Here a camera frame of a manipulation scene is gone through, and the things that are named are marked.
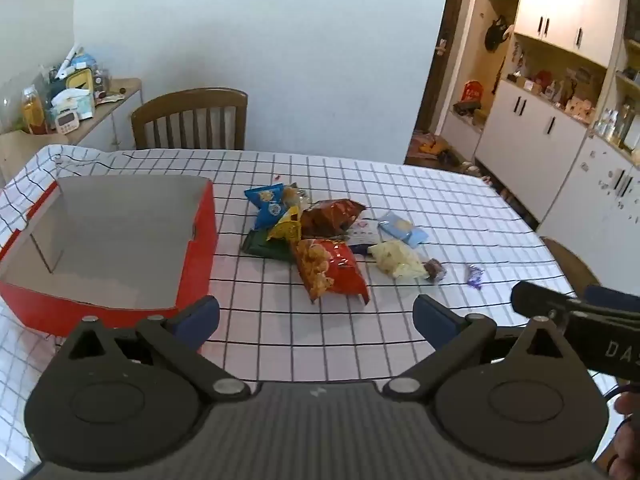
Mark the orange slippers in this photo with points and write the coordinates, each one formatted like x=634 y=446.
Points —
x=430 y=148

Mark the brown candy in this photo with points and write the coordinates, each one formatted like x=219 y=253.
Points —
x=435 y=270

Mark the light blue packet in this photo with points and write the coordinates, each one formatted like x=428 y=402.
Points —
x=402 y=227

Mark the tissue pack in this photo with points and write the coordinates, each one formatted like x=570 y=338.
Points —
x=72 y=102

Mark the white printed packet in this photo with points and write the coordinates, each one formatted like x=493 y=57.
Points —
x=364 y=234

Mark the white tube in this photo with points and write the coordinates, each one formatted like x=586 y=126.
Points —
x=67 y=62

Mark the red decoration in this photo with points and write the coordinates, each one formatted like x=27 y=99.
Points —
x=472 y=92

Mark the red cardboard box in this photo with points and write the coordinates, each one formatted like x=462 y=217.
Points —
x=202 y=240

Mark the pale yellow snack packet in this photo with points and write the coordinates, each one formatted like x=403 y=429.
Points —
x=397 y=260

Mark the clear organizer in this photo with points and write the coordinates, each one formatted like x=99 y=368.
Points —
x=101 y=79

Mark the yellow storage box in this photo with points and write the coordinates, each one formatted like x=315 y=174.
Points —
x=80 y=81

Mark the black hanging bag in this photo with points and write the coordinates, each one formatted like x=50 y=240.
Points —
x=495 y=34

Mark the person's right hand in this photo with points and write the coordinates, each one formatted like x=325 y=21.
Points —
x=631 y=405

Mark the checked tablecloth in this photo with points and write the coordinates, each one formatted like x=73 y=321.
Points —
x=400 y=195

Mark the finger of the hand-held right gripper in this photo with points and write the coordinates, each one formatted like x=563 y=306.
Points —
x=535 y=299
x=610 y=296

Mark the white kitchen timer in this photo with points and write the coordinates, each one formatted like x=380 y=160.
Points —
x=65 y=121

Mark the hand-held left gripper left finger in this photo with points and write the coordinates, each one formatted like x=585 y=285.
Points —
x=200 y=316

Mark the loose papers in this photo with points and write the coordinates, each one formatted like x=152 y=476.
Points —
x=112 y=96

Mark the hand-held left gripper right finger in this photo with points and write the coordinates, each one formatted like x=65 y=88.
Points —
x=435 y=317

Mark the blue cookie packet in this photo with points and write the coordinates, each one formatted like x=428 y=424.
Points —
x=270 y=214
x=265 y=194

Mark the purple candy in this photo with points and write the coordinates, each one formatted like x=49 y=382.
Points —
x=475 y=276

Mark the brown wooden chair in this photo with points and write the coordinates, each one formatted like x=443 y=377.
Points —
x=575 y=265
x=190 y=97

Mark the green snack packet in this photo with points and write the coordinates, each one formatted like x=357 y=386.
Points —
x=260 y=246

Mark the white cabinet unit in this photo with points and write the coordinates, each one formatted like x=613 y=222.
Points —
x=530 y=130

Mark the orange drink bottle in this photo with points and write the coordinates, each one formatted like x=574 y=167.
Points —
x=31 y=107

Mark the dark red chips bag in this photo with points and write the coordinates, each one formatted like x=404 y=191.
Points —
x=327 y=217

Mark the wooden sideboard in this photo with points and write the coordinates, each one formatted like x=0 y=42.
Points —
x=85 y=125

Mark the clear mixed snack packet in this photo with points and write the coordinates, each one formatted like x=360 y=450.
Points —
x=294 y=196

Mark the red puffed snack bag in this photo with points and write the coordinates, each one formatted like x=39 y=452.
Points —
x=332 y=266

